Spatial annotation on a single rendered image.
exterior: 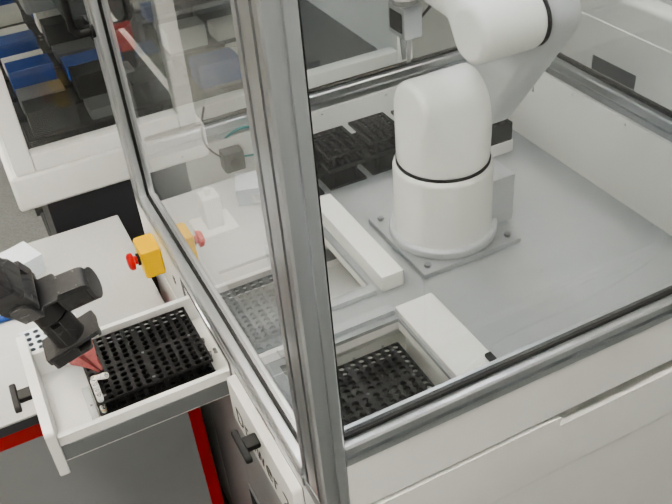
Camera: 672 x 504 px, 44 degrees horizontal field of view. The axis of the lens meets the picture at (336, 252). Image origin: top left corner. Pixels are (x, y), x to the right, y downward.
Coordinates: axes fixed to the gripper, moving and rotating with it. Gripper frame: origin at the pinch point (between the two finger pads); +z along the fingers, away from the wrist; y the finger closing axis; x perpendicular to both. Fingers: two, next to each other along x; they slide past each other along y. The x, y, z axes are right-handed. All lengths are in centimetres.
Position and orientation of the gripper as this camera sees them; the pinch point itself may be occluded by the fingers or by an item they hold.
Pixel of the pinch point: (97, 366)
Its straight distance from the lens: 159.3
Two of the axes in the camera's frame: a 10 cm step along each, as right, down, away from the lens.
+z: 3.6, 6.9, 6.3
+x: 4.1, 4.9, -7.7
